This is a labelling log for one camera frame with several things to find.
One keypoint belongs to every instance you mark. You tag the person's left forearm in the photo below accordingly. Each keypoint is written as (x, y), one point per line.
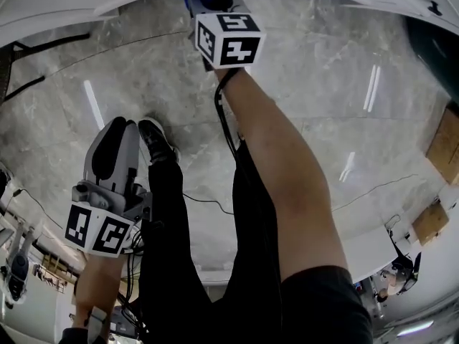
(97, 285)

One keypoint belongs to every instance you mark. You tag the person's right forearm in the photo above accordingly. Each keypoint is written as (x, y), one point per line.
(276, 163)

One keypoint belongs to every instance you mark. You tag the dark green cabinet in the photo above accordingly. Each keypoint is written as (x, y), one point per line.
(435, 52)

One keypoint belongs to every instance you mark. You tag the person's black shirt sleeve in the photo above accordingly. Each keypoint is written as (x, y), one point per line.
(322, 306)

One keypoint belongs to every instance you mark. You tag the black metal frame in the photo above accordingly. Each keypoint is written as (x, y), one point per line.
(21, 66)

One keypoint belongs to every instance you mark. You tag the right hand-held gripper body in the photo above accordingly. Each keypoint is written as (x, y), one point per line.
(229, 45)

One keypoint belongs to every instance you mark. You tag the person's black shoe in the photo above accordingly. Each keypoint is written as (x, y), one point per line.
(156, 140)

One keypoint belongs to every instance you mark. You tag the large brown cardboard box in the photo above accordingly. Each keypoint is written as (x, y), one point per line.
(444, 145)

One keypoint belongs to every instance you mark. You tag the person's black trousers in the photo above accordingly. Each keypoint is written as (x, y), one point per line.
(208, 263)

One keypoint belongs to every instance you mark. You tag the small brown cardboard box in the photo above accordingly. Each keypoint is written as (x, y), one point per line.
(430, 224)

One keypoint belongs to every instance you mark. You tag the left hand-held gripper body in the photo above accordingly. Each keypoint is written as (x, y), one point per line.
(104, 224)

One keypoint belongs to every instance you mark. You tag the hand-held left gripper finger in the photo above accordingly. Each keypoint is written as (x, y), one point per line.
(105, 152)
(132, 149)

